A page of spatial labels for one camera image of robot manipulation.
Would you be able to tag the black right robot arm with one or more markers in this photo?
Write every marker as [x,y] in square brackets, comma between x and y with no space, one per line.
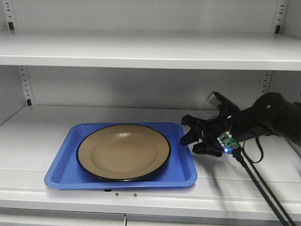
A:
[271,114]

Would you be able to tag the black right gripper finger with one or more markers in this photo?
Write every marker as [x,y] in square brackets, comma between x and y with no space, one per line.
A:
[191,137]
[194,123]

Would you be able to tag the green circuit board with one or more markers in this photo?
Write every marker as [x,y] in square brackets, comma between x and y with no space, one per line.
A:
[227,142]

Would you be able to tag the white cabinet upper shelf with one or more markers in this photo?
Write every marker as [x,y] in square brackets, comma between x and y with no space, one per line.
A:
[157,50]

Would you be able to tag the beige plate black rim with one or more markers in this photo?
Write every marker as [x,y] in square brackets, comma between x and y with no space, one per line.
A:
[123,152]

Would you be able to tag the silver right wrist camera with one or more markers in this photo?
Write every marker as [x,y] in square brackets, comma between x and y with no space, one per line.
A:
[223,104]

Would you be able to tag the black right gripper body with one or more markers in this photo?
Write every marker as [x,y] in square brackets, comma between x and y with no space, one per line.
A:
[213,127]

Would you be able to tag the blue plastic tray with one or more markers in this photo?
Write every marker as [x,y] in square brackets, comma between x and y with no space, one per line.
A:
[65,173]

